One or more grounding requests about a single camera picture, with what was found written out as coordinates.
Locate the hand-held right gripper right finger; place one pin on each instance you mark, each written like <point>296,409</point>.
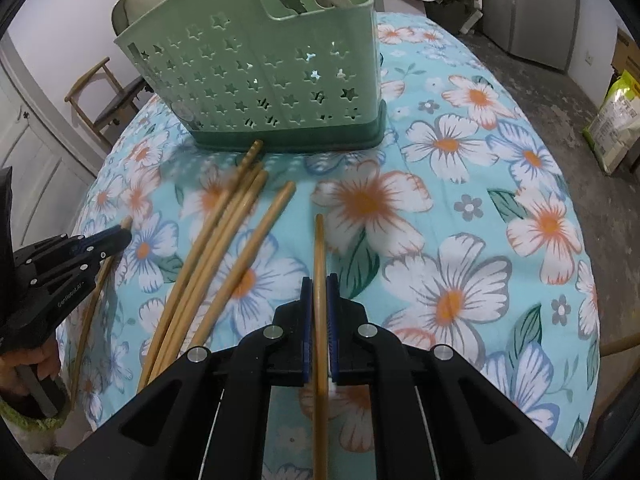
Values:
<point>331,340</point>

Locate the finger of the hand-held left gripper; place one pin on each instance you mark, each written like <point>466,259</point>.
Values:
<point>60,247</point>
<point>75,270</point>

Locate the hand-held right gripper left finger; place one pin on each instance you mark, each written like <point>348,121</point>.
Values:
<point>307,340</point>

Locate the bundle of wooden chopsticks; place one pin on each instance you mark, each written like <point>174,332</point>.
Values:
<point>227,205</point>

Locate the green star-cutout utensil basket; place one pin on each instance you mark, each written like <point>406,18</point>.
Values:
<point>240,75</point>

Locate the person's left forearm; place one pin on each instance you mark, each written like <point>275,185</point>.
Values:
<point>25,420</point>

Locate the person's left hand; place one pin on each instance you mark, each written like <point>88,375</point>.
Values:
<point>42,357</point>

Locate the white panel door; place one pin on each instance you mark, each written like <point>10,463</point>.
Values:
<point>35,160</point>

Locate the wooden chair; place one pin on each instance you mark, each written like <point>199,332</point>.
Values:
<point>120,102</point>

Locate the floral turquoise blanket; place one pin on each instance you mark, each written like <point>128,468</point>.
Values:
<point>450,185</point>

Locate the olive plastic spoon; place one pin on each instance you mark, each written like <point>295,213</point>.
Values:
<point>121,17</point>

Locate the white and green rice bag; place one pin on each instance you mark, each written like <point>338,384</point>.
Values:
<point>615,125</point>

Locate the grey cabinet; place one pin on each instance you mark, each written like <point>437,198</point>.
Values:
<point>530,10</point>

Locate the cardboard box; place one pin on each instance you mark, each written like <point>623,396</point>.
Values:
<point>627,52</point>

